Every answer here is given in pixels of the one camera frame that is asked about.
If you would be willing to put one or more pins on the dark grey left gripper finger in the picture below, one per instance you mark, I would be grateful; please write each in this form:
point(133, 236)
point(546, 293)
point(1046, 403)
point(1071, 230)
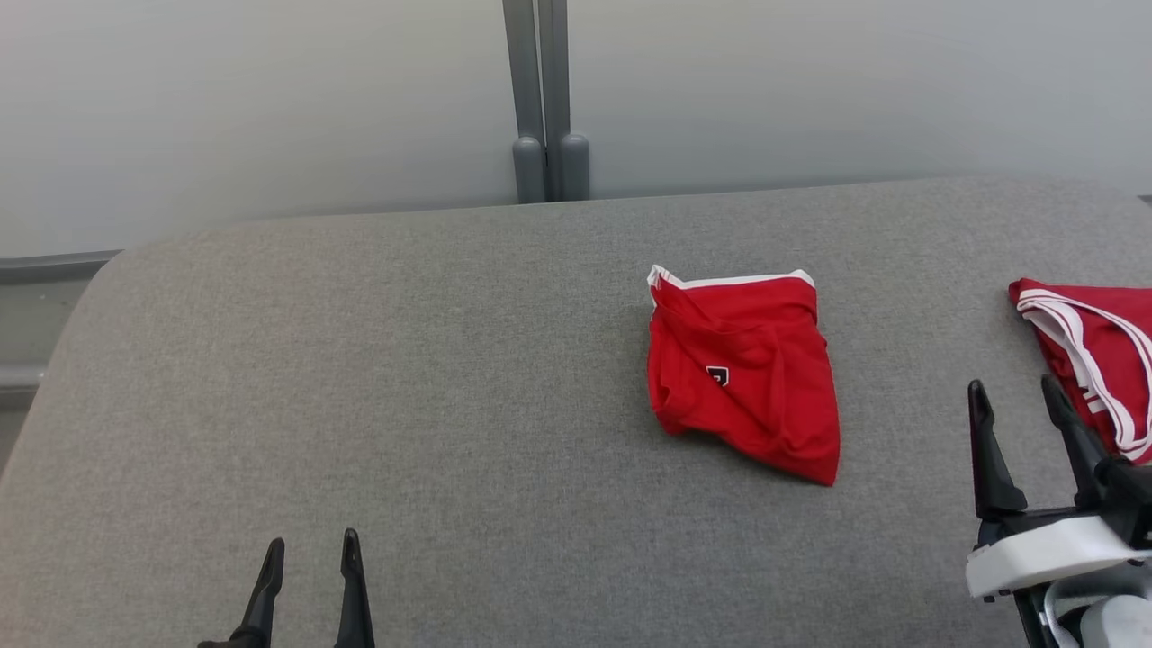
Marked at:
point(354, 603)
point(265, 603)

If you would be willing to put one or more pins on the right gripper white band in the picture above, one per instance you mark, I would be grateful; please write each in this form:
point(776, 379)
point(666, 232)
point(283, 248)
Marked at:
point(1035, 553)

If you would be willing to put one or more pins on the red jersey white stripes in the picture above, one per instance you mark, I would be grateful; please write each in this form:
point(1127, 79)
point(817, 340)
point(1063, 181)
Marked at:
point(1120, 360)

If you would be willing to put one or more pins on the red shorts white trim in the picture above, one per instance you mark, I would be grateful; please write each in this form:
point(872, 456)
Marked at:
point(747, 396)

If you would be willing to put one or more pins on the grey floor rail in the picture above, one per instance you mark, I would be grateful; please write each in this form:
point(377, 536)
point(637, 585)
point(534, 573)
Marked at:
point(45, 267)

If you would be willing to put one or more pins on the grey partition post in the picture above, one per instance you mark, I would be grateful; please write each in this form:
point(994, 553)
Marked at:
point(529, 171)
point(573, 166)

